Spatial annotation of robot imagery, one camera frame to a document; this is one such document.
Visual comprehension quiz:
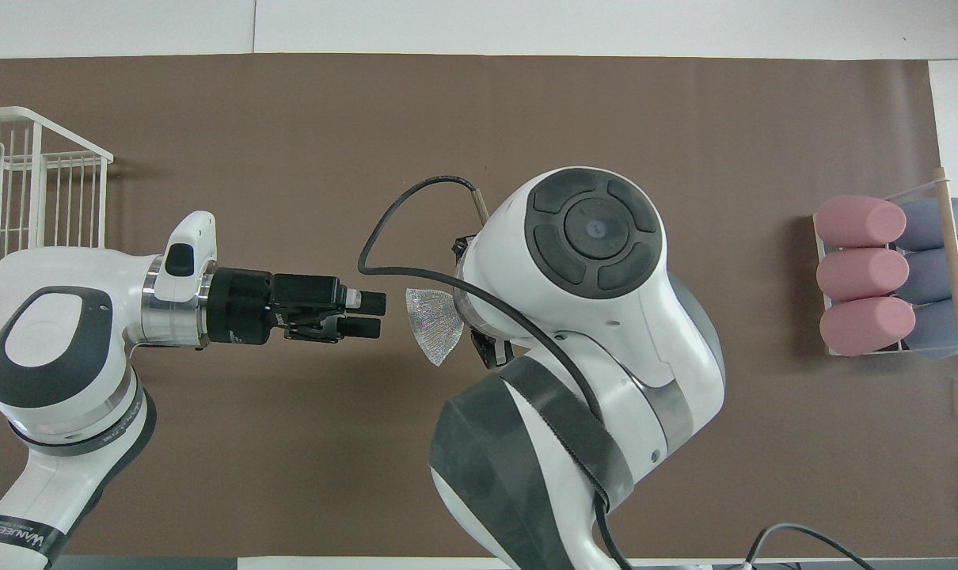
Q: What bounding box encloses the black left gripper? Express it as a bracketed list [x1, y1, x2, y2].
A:
[208, 268, 388, 346]

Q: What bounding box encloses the brown table mat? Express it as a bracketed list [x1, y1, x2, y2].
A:
[0, 53, 958, 559]

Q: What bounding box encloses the white wire basket rack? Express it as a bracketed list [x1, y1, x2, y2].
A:
[0, 107, 114, 353]

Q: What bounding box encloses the pink plastic cup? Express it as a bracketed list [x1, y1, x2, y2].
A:
[814, 196, 907, 249]
[819, 296, 917, 356]
[816, 248, 910, 302]

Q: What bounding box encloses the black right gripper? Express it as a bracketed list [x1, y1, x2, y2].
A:
[452, 234, 516, 371]

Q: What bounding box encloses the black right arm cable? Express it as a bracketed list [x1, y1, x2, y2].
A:
[358, 176, 876, 570]

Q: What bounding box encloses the silver mesh sponge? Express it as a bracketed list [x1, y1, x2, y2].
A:
[405, 287, 465, 368]

